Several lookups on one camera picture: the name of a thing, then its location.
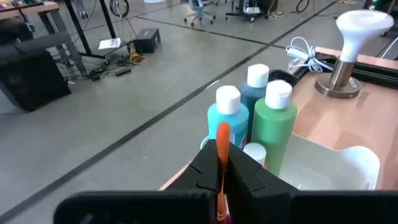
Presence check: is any black leg desk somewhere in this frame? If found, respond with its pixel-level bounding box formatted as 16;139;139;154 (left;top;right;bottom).
63;0;109;60

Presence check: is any black rolling desk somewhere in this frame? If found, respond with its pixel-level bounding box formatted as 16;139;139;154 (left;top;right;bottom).
225;0;280;23

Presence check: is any grey metal bench desk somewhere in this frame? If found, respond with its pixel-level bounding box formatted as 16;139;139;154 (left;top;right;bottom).
0;30;88;78

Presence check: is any black floor cabinet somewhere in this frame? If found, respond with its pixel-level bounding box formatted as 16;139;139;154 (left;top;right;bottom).
0;49;72;113

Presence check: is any large teal paint bottle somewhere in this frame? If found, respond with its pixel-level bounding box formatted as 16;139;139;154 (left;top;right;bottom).
206;85;250;150

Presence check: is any black aluminium rig frame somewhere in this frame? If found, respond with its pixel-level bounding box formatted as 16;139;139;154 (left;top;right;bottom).
269;51;398;91

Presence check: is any small orange paint bottle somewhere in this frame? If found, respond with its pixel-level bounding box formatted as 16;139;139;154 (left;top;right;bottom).
242;142;267;167

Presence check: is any wooden top work table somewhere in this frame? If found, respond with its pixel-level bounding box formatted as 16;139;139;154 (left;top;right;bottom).
0;0;60;19

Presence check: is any white plastic bin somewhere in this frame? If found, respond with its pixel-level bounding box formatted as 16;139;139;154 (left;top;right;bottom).
200;133;381;191

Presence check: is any large dark grey paint bottle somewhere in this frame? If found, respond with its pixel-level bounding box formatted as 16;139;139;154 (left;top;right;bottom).
239;63;271;141

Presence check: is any white paper sheet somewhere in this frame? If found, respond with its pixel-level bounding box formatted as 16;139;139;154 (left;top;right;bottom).
98;37;123;50

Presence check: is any paintbrush wide gold ferrule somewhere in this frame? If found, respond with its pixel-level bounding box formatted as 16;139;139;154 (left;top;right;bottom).
215;121;232;222

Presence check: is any grey office chair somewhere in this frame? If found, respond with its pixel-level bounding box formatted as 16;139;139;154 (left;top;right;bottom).
182;0;218;27

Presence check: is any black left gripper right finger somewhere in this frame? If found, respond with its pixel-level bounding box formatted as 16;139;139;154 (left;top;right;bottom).
225;142;299;224

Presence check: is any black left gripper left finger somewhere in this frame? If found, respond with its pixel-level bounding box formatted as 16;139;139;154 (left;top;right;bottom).
164;139;220;192

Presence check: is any small black floor box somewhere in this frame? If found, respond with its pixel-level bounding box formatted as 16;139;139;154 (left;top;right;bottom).
133;27;162;54

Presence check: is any large green paint bottle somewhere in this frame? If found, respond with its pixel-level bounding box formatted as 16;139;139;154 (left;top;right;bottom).
251;80;299;177

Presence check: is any white bundled power cord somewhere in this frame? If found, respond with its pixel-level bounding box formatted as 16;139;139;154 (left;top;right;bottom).
285;36;333;74

